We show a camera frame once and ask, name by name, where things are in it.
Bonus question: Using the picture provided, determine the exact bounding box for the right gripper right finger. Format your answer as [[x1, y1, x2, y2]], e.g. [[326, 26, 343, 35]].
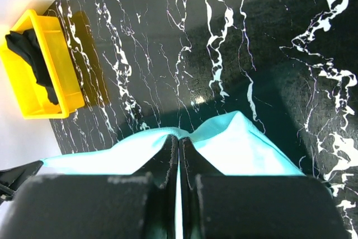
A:
[[178, 138, 349, 238]]

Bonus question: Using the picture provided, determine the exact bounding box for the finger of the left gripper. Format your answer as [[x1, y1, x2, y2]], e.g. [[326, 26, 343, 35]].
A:
[[0, 161, 43, 201]]

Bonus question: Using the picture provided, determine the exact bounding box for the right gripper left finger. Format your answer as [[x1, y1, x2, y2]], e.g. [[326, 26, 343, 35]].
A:
[[1, 135, 178, 238]]

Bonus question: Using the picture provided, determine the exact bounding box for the teal t shirt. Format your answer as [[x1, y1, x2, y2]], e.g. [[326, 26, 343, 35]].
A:
[[43, 111, 308, 238]]

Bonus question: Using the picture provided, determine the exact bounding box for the yellow plastic bin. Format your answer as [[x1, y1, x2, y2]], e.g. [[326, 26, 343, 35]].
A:
[[1, 10, 84, 119]]

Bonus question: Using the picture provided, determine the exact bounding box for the black t shirt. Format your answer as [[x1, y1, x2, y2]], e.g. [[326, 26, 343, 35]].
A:
[[5, 29, 59, 105]]

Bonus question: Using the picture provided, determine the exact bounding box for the black marble pattern mat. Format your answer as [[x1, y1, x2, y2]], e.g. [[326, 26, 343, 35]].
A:
[[46, 0, 357, 238]]

